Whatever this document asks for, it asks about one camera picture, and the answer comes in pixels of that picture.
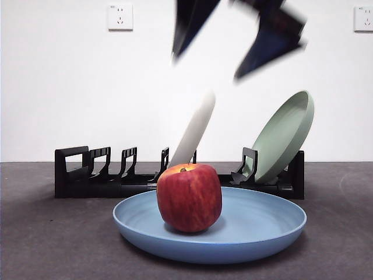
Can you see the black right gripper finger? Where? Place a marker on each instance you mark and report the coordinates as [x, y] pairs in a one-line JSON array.
[[274, 41]]

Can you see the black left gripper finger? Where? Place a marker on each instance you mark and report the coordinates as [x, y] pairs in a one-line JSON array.
[[189, 26]]

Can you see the red apple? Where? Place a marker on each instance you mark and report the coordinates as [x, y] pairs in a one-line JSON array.
[[189, 198]]

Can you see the blue plate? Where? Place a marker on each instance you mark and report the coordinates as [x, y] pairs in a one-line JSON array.
[[256, 227]]

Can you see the green plate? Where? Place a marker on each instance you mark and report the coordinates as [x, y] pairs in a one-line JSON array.
[[282, 140]]

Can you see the white plate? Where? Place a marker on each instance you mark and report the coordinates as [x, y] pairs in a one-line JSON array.
[[198, 128]]

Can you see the black plate rack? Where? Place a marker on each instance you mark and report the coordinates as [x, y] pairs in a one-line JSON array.
[[87, 186]]

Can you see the white wall socket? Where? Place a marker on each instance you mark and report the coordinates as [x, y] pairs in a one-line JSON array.
[[120, 17], [364, 19]]

